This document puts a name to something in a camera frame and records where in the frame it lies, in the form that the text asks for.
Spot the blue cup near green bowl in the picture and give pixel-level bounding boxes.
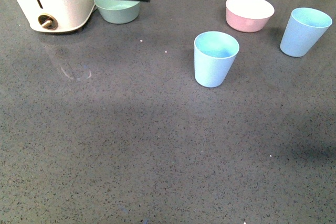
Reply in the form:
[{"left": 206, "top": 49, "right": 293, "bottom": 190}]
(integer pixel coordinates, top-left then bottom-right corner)
[{"left": 194, "top": 31, "right": 240, "bottom": 88}]

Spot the green bowl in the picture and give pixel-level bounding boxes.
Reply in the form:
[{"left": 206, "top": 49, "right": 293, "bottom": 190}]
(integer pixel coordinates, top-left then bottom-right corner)
[{"left": 94, "top": 0, "right": 140, "bottom": 24}]

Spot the pink bowl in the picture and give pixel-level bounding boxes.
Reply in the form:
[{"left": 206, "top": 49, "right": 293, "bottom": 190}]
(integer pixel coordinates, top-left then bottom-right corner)
[{"left": 225, "top": 0, "right": 275, "bottom": 33}]

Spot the blue cup near pink bowl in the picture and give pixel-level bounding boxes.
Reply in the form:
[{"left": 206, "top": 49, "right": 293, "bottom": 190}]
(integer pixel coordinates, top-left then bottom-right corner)
[{"left": 280, "top": 7, "right": 333, "bottom": 57}]

